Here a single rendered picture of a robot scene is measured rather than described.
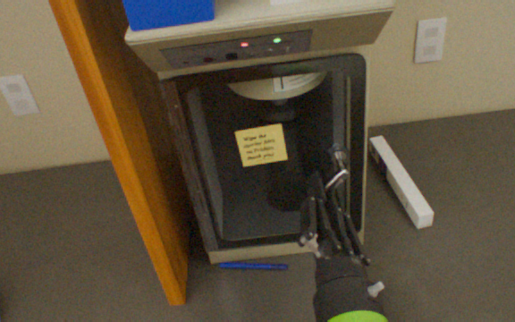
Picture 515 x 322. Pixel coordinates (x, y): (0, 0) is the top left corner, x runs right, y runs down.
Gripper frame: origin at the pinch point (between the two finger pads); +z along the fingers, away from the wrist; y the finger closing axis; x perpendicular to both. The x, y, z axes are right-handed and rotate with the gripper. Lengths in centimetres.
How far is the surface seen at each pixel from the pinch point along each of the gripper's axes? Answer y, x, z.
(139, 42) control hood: 38.8, -10.9, -6.0
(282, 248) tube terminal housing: -7.4, 19.6, 5.4
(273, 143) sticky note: 11.2, -1.7, 4.1
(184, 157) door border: 21.8, 8.8, 4.2
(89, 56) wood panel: 42.7, -4.6, -3.7
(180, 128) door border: 25.5, 4.0, 4.2
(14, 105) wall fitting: 51, 49, 48
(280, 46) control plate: 22.5, -17.9, -0.5
